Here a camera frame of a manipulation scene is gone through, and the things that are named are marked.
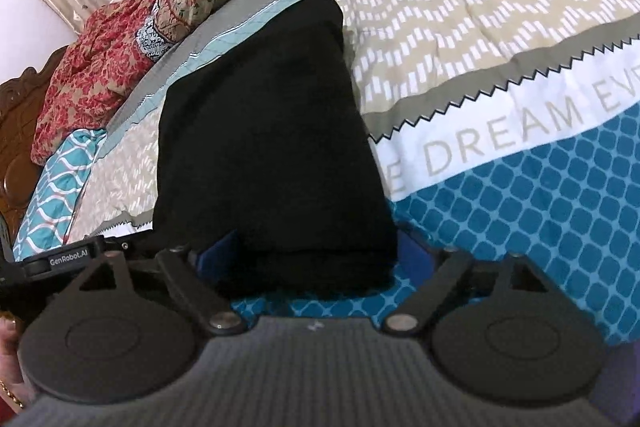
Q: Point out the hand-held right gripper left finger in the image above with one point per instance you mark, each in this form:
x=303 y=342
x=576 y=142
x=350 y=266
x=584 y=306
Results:
x=220 y=257

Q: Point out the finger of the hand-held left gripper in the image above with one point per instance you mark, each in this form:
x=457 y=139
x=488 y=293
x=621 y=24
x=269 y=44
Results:
x=135 y=252

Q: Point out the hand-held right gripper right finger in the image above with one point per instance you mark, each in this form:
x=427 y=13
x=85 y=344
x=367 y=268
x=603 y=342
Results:
x=412 y=252

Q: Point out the black pants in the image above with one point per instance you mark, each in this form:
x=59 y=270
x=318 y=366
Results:
x=270 y=147

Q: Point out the person's left hand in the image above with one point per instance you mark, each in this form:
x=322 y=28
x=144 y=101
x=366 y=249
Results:
x=9 y=357

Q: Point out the teal patterned pillow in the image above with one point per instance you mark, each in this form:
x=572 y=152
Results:
x=55 y=192

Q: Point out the carved wooden headboard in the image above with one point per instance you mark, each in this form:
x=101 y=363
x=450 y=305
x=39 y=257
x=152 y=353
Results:
x=20 y=117

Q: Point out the red floral cloth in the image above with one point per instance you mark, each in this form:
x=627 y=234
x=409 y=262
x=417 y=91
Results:
x=95 y=67

